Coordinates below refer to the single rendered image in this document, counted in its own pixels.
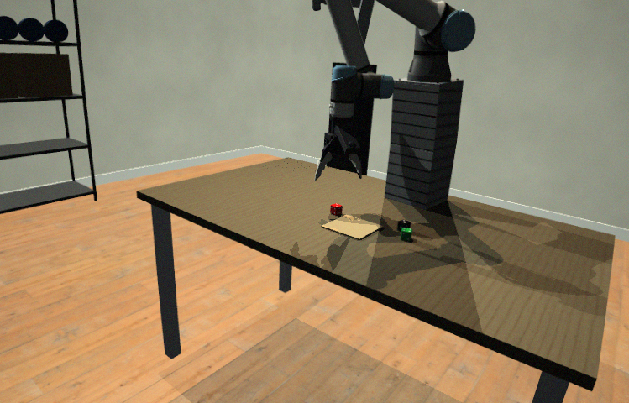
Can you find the green die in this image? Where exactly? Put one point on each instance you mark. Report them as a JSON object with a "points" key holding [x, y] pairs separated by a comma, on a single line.
{"points": [[406, 234]]}

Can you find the red die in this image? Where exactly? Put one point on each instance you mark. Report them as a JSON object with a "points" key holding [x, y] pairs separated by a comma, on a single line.
{"points": [[336, 209]]}

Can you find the tan mat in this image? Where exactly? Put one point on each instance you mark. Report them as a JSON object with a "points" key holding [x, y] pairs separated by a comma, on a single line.
{"points": [[352, 227]]}

